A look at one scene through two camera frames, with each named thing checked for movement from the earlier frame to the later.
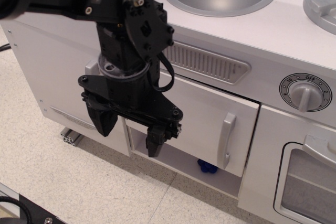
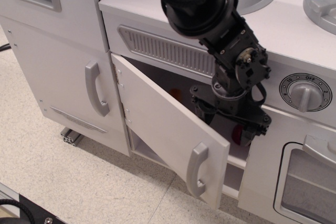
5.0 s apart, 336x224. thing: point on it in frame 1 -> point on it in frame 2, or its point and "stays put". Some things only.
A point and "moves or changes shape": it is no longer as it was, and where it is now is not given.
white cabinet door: x=217 y=127 moves or changes shape
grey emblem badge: x=74 y=119 stays put
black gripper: x=140 y=100 -> x=244 y=110
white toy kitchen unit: x=253 y=59 stays put
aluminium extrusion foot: x=70 y=136 stays put
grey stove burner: x=319 y=0 stays put
